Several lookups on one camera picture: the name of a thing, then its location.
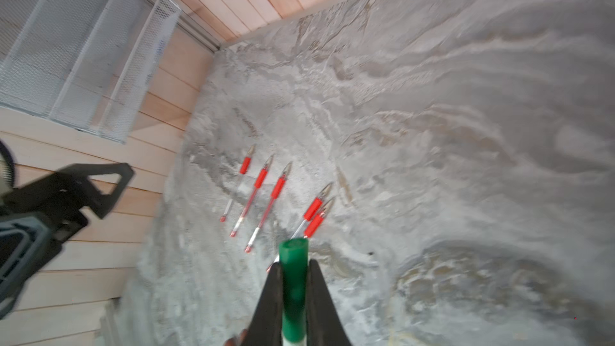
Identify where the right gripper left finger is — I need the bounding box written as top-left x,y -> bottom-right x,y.
240,263 -> 283,346

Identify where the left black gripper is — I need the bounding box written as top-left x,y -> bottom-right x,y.
1,163 -> 135,318

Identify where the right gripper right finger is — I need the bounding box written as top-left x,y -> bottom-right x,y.
305,259 -> 352,346

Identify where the green marker pen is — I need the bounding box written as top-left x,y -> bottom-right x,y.
279,238 -> 309,345

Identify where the red gel pen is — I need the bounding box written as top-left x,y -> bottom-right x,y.
303,197 -> 336,239
290,183 -> 332,239
219,144 -> 256,223
244,162 -> 292,253
230,155 -> 275,237

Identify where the white wire mesh shelf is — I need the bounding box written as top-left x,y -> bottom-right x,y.
1,0 -> 180,142

